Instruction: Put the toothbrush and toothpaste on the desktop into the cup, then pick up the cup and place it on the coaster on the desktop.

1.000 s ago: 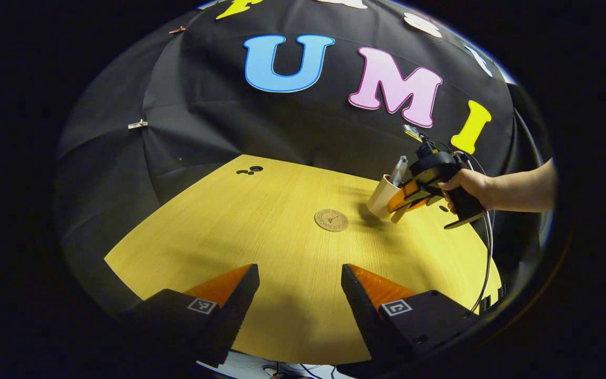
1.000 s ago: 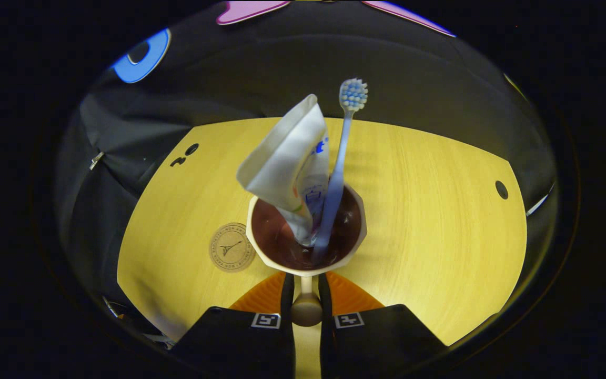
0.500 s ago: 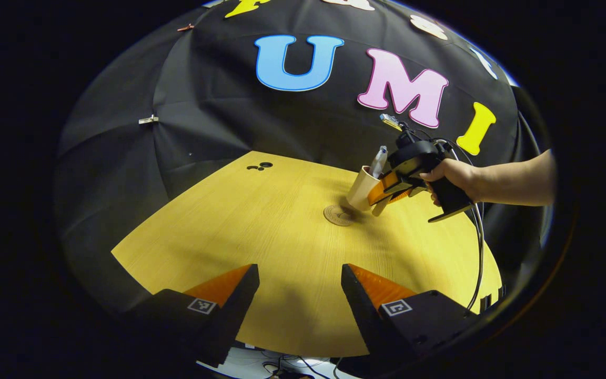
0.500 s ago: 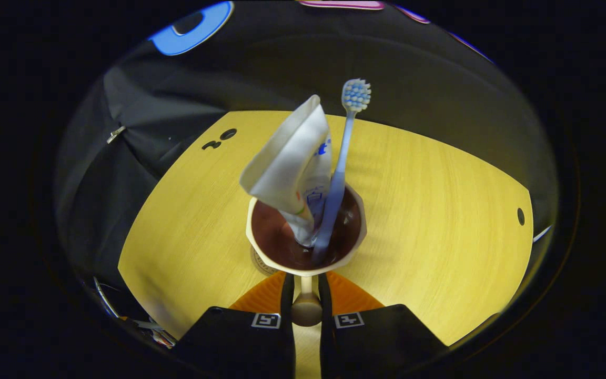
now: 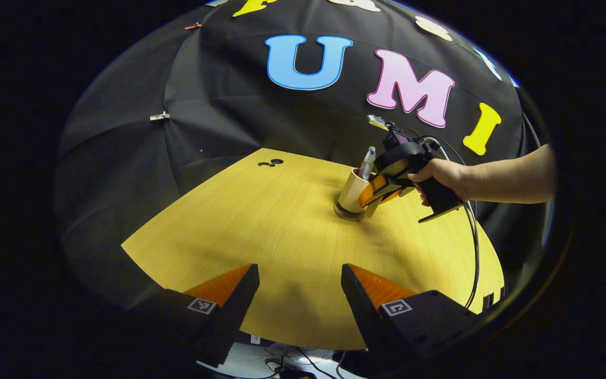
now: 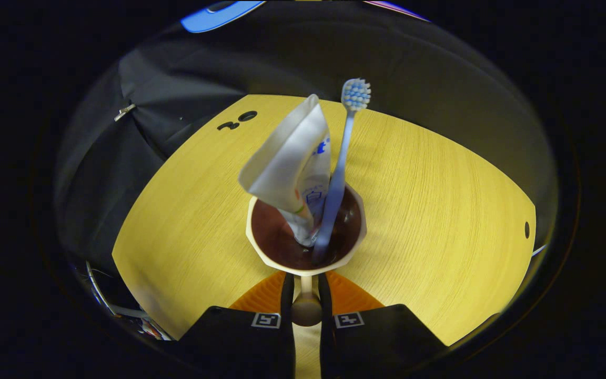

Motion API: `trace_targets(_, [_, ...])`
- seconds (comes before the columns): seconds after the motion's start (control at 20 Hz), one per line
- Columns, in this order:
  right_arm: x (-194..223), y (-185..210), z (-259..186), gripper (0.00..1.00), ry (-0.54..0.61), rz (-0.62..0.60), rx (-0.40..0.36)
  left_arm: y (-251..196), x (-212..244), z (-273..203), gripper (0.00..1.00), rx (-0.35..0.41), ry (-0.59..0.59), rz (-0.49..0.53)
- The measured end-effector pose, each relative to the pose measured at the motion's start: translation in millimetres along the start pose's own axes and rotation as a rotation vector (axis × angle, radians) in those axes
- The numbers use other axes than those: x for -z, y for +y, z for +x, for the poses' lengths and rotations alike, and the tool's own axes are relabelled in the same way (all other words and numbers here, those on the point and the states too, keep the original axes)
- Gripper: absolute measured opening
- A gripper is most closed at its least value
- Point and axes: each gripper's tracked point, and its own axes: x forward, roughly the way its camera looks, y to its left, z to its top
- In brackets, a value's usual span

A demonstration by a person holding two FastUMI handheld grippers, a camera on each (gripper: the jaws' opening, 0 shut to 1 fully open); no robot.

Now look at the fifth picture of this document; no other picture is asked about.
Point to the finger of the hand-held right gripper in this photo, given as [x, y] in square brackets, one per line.
[374, 192]
[391, 196]

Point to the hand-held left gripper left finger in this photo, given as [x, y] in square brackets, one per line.
[237, 302]

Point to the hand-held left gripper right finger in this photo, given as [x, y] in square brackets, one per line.
[358, 300]

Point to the beige cup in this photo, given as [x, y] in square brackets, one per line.
[353, 192]

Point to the white toothpaste tube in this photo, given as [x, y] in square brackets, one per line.
[367, 163]

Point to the black backdrop cloth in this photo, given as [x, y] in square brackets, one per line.
[240, 121]

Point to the white cloth clip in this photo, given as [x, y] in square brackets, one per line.
[159, 116]

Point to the orange cloth clip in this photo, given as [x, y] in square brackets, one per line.
[193, 26]

